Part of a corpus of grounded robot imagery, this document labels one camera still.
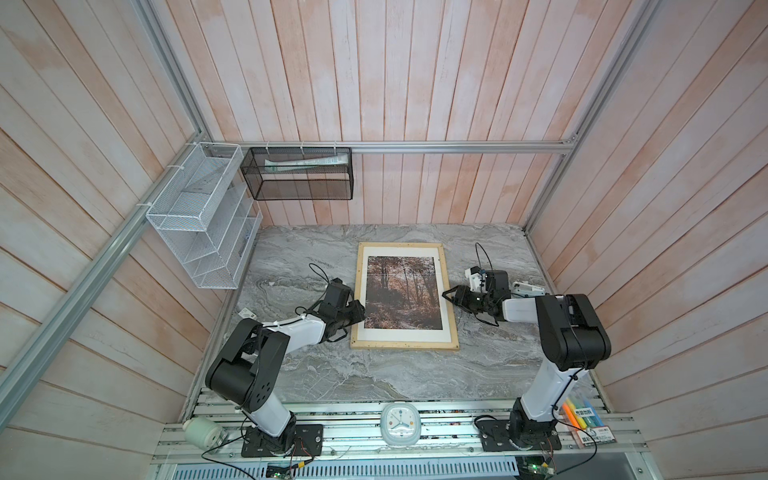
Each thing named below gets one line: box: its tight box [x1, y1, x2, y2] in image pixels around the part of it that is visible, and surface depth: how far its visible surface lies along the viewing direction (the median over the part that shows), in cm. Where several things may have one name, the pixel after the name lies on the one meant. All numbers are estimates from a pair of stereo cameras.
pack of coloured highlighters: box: [559, 398, 617, 449], surface depth 77 cm
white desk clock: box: [380, 402, 421, 447], surface depth 75 cm
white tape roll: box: [182, 417, 229, 451], surface depth 71 cm
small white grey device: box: [511, 281, 546, 298], surface depth 103 cm
